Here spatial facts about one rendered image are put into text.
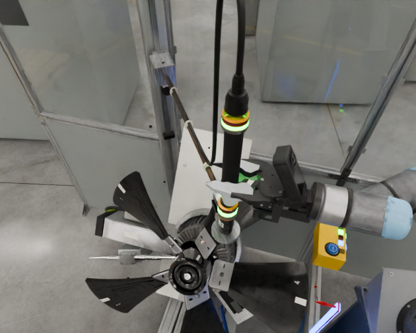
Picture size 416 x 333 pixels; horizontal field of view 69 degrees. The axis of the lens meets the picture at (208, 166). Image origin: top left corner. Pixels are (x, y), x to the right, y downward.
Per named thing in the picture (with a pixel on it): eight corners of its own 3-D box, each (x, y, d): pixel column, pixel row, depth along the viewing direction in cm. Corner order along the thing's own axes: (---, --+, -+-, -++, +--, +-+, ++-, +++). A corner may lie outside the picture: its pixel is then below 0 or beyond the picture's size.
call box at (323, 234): (312, 230, 129) (319, 217, 121) (337, 236, 127) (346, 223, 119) (310, 265, 119) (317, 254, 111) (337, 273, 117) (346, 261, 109)
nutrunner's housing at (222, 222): (214, 232, 77) (220, 69, 43) (229, 227, 78) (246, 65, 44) (220, 245, 75) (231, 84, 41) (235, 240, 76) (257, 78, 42)
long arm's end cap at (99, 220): (119, 209, 124) (104, 218, 113) (117, 227, 125) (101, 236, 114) (112, 208, 125) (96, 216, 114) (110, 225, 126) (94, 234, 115)
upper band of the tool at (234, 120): (217, 121, 50) (218, 107, 48) (241, 115, 51) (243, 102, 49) (226, 138, 48) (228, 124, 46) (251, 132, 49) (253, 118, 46)
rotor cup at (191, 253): (173, 273, 105) (160, 293, 93) (180, 233, 103) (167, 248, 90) (214, 284, 103) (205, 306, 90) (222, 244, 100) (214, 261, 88)
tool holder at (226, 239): (205, 217, 77) (204, 193, 70) (230, 209, 79) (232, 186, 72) (216, 248, 72) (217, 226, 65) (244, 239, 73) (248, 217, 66)
